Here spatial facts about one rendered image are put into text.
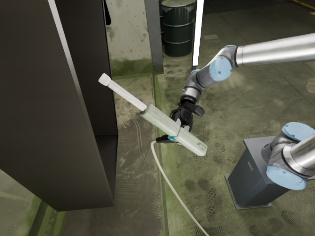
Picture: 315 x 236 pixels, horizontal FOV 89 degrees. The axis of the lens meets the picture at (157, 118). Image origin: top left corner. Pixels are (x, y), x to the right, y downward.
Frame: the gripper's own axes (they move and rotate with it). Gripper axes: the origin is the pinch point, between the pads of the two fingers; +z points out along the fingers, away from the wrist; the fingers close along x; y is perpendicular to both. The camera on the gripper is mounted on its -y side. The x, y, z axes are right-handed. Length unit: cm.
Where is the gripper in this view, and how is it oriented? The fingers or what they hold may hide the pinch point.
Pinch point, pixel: (176, 138)
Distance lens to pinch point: 66.0
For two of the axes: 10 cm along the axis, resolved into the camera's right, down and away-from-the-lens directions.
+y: -5.3, 1.8, 8.3
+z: -3.8, 8.2, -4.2
